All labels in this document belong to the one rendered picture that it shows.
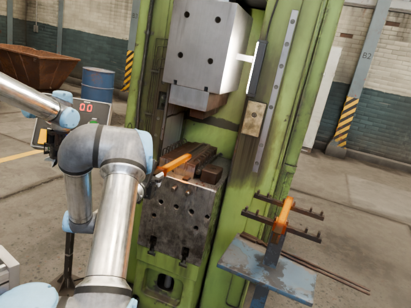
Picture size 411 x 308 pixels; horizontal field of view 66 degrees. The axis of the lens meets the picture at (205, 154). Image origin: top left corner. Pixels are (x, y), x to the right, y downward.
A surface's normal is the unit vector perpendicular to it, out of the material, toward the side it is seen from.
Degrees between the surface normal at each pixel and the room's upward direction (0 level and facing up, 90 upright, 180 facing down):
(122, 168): 85
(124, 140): 40
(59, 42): 90
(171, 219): 90
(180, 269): 90
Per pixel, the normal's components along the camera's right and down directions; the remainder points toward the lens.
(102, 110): 0.20, -0.19
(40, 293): 0.06, -0.94
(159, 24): -0.30, 0.23
